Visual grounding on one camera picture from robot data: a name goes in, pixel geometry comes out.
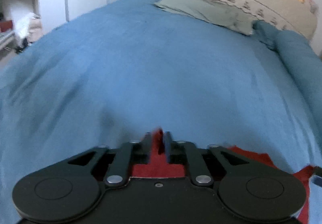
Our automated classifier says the blue bed sheet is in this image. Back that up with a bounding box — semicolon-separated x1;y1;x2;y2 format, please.
1;0;321;223

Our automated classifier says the white desk shelf unit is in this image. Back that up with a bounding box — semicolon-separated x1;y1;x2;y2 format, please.
1;0;68;48

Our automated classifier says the sage green pillow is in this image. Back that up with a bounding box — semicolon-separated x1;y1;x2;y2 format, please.
155;0;255;36

